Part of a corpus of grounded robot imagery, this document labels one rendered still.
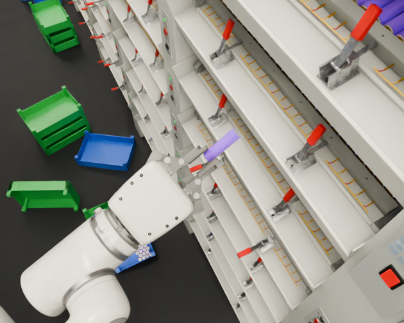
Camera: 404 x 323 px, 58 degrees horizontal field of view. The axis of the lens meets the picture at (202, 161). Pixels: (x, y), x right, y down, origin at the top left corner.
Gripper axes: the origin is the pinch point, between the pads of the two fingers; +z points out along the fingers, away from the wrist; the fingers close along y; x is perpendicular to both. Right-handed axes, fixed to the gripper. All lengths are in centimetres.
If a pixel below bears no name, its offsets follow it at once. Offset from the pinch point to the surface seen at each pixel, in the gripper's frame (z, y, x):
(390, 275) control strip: 7.4, 24.1, 15.1
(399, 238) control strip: 9.7, 19.7, 18.7
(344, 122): 13.9, 6.7, 16.9
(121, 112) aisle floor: -6, -57, -179
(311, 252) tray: 6.1, 27.0, -12.5
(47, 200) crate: -68, -37, -149
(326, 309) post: 1.0, 34.6, -8.1
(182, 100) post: 10, -17, -47
